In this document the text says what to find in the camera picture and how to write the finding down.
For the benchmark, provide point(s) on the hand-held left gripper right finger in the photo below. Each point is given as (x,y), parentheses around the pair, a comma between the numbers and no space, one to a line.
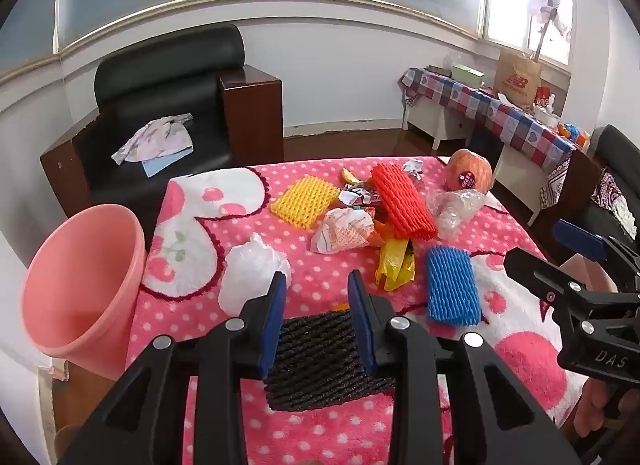
(361,326)

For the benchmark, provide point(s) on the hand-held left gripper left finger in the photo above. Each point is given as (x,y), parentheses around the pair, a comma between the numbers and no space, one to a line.
(272,326)

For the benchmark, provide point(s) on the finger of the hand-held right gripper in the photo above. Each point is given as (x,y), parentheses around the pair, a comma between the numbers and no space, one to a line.
(535,270)
(580,240)

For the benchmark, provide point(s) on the black foam fruit net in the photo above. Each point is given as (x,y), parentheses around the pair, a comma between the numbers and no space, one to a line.
(320,360)

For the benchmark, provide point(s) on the yellow plastic bag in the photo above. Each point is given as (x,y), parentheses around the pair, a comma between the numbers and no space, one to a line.
(395,265)

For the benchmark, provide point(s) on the white printed paper wrapper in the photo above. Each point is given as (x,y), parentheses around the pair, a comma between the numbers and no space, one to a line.
(340,232)

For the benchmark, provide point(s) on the orange plastic bag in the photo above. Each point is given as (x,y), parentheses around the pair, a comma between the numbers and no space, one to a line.
(383,231)

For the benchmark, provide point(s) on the pink plastic bin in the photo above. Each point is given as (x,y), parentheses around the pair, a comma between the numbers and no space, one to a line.
(75,295)

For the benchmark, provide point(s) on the person's right hand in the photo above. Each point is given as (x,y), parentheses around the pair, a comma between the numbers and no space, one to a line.
(590,410)

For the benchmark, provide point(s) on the purple patterned cloth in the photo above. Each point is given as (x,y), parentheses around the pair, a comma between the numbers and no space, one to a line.
(612,195)

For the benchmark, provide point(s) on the white plastic bag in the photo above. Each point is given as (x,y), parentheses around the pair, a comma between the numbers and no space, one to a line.
(250,270)

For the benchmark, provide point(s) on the pink polka dot blanket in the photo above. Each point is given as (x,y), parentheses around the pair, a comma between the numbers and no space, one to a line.
(325,272)

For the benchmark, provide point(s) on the blue foam fruit net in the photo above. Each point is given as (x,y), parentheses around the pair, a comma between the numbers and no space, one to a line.
(450,285)

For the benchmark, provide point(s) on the clear plastic wrap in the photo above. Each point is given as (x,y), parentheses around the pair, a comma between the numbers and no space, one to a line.
(452,210)

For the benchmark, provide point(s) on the orange and blue toy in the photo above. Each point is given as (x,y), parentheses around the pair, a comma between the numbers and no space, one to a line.
(572,134)

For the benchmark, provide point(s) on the orange fruit in foam net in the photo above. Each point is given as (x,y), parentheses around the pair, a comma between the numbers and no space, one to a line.
(467,169)

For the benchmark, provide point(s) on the yellow foam fruit net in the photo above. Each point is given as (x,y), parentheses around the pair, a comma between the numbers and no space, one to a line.
(305,201)

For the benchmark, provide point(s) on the red foam fruit net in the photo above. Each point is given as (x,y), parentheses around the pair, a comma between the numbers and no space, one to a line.
(400,200)

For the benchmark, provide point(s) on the printed snack wrapper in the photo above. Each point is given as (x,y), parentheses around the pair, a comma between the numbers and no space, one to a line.
(361,194)

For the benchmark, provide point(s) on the orange fruit peel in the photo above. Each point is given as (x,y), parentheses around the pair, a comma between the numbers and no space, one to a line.
(349,177)

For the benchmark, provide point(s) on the silver crumpled wrapper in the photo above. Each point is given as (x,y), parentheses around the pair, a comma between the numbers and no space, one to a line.
(414,168)

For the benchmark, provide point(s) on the checked tablecloth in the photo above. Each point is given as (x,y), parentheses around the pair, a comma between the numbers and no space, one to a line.
(480,105)

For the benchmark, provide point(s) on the brown paper bag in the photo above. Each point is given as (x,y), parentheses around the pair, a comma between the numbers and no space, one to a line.
(517,80)

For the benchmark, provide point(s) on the white side table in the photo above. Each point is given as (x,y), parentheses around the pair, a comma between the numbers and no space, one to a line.
(440,125)

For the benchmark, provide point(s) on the light blue cloth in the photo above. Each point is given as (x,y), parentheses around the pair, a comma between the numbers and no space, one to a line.
(161,165)

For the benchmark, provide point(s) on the green box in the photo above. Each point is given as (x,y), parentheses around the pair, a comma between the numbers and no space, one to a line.
(467,75)

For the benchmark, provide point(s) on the floral cloth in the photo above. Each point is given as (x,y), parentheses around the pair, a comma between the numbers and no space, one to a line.
(155,139)

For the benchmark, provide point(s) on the black leather armchair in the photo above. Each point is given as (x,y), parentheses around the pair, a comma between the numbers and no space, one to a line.
(165,75)

